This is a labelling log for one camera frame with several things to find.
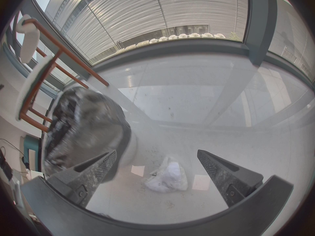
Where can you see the crumpled clear white wrapper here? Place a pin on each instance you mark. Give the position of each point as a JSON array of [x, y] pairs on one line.
[[172, 177]]

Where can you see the black plastic bag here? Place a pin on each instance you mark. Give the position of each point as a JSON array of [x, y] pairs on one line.
[[93, 122]]

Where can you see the window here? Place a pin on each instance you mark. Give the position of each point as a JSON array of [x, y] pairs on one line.
[[258, 21]]

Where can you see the white cushioned wooden chair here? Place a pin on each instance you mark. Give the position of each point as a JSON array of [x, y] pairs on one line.
[[29, 40]]

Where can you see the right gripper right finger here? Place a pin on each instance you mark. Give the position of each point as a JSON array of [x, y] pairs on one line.
[[228, 178]]

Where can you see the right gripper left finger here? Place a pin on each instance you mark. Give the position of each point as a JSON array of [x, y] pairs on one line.
[[83, 178]]

